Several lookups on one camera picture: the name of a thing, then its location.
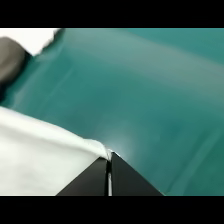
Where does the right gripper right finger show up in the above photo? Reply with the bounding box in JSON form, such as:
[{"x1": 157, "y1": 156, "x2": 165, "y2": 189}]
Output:
[{"x1": 111, "y1": 151, "x2": 165, "y2": 197}]

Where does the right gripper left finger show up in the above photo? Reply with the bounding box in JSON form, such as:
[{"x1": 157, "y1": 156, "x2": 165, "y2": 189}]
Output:
[{"x1": 55, "y1": 156, "x2": 109, "y2": 197}]

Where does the grey garment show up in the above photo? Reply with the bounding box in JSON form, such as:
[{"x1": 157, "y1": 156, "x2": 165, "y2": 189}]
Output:
[{"x1": 0, "y1": 36, "x2": 27, "y2": 90}]

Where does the white garment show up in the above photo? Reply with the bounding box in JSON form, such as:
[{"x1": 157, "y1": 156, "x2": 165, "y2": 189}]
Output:
[{"x1": 0, "y1": 28, "x2": 63, "y2": 57}]

